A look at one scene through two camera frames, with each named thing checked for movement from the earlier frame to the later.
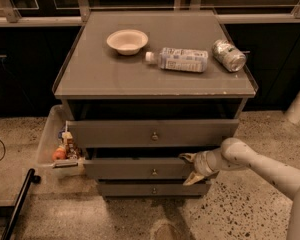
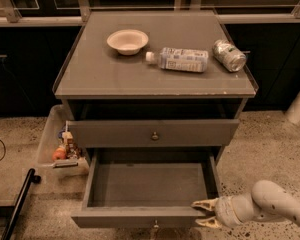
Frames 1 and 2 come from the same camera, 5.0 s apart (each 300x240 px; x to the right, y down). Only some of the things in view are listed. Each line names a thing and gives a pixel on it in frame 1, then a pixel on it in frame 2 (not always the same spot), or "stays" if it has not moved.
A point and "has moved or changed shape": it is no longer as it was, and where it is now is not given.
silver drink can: (231, 57) stays
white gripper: (200, 164) -> (224, 210)
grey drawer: (136, 169) has moved or changed shape
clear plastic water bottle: (180, 59) stays
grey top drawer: (157, 133) stays
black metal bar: (19, 205) stays
